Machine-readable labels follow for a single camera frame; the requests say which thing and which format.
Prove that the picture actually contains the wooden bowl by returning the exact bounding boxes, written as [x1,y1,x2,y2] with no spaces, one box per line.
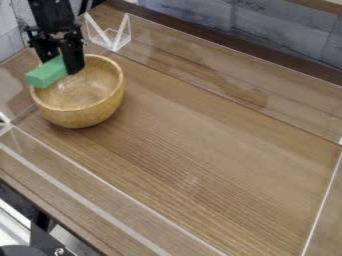
[29,54,124,129]

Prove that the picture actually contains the clear acrylic tray walls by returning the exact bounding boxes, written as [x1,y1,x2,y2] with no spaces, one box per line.
[0,18,342,256]

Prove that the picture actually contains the black metal bracket with screw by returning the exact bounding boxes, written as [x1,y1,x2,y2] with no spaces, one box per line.
[29,223,88,256]

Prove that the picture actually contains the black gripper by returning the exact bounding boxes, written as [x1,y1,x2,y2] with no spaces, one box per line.
[24,0,85,75]

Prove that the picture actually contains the green rectangular block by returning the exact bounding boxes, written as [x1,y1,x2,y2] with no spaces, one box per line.
[24,56,66,88]

